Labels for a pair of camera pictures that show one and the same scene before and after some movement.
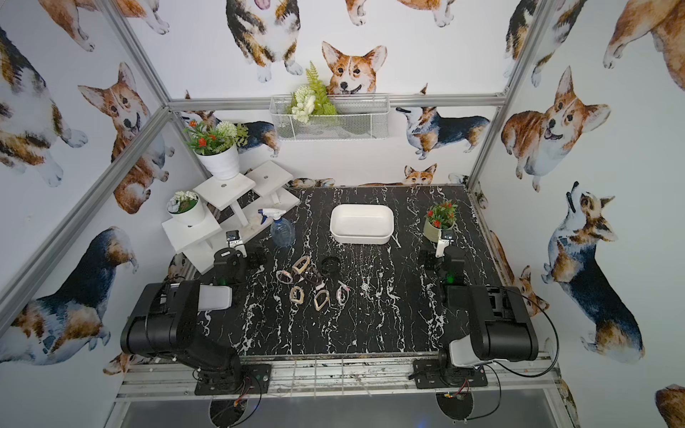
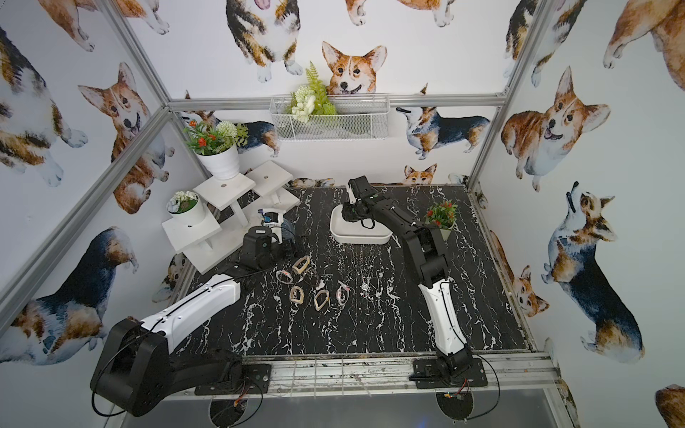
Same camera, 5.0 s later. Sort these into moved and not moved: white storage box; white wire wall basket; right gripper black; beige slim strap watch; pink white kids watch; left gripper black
Moved: left gripper black; right gripper black
Not moved: pink white kids watch; beige slim strap watch; white storage box; white wire wall basket
